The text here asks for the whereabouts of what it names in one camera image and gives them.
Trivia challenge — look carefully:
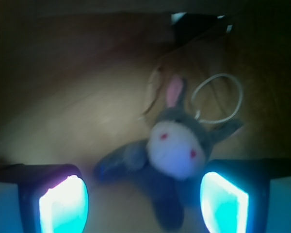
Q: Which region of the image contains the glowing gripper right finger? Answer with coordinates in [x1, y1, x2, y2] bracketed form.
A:
[200, 158, 291, 233]

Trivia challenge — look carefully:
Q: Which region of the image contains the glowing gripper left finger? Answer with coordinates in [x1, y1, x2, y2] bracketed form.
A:
[0, 164, 89, 233]

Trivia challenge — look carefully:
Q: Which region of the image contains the gray plush donkey toy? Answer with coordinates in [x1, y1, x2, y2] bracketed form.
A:
[93, 76, 242, 232]

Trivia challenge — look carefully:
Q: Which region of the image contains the brown paper bag bin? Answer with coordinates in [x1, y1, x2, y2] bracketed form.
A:
[0, 0, 291, 233]

